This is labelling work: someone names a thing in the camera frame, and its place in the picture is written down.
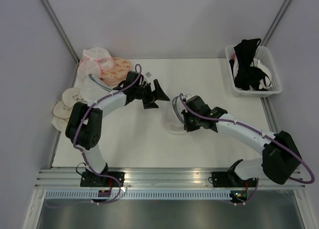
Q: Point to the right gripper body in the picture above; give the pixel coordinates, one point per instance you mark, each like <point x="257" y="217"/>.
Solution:
<point x="197" y="122"/>

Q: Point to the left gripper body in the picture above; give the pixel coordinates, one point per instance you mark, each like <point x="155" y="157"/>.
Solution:
<point x="146" y="92"/>

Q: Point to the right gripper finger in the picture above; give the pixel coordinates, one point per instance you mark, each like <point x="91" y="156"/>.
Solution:
<point x="187" y="116"/>
<point x="188" y="126"/>

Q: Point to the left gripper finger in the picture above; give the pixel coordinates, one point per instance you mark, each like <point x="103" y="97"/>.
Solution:
<point x="152" y="105"/>
<point x="159" y="93"/>

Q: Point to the white mesh bag blue zipper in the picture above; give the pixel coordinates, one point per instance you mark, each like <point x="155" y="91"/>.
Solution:
<point x="172" y="117"/>

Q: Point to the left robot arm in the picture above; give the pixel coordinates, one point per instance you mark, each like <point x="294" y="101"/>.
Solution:
<point x="84" y="127"/>

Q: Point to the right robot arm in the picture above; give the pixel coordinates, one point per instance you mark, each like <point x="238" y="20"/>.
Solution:
<point x="279" y="156"/>

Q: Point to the orange patterned laundry bag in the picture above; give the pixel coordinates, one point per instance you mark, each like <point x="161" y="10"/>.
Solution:
<point x="118" y="73"/>

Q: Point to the white mesh bag blue trim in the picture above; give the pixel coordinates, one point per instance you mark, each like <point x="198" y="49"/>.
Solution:
<point x="94" y="89"/>

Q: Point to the pink mesh bag top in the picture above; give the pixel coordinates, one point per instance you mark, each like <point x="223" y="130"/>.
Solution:
<point x="97" y="54"/>

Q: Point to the pink trimmed mesh bag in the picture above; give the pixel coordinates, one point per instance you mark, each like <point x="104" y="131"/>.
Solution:
<point x="87" y="67"/>

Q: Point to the black bra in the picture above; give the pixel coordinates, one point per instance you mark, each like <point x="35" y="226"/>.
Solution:
<point x="247" y="75"/>

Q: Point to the beige laundry bag top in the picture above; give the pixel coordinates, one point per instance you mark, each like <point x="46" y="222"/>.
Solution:
<point x="71" y="96"/>

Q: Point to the beige laundry bag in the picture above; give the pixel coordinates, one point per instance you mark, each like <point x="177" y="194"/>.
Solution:
<point x="71" y="96"/>
<point x="59" y="124"/>
<point x="62" y="111"/>

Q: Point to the white bra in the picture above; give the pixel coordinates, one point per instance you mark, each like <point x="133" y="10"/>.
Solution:
<point x="264" y="76"/>

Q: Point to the beige laundry bag middle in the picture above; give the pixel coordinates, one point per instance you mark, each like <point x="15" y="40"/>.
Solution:
<point x="62" y="111"/>

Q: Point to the beige laundry bag bottom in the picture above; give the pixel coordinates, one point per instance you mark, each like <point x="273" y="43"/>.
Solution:
<point x="59" y="124"/>

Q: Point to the white plastic basket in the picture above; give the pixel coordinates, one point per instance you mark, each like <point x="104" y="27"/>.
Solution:
<point x="264" y="59"/>

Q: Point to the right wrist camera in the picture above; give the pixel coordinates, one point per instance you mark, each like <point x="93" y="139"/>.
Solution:
<point x="184" y="98"/>

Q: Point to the aluminium rail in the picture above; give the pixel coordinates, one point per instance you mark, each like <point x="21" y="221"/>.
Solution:
<point x="135" y="178"/>

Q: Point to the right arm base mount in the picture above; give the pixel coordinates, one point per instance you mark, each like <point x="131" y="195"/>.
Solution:
<point x="221" y="180"/>

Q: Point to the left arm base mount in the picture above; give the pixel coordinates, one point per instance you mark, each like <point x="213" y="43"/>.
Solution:
<point x="89" y="179"/>

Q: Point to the left aluminium frame post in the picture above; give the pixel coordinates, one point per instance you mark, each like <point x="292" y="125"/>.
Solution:
<point x="58" y="26"/>

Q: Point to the aluminium frame post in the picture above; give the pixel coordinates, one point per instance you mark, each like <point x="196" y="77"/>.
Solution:
<point x="278" y="17"/>
<point x="58" y="26"/>

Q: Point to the white slotted cable duct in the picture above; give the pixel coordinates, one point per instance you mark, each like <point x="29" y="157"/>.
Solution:
<point x="141" y="194"/>

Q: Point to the right aluminium frame post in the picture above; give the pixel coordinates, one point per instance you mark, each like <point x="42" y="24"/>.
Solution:
<point x="278" y="17"/>

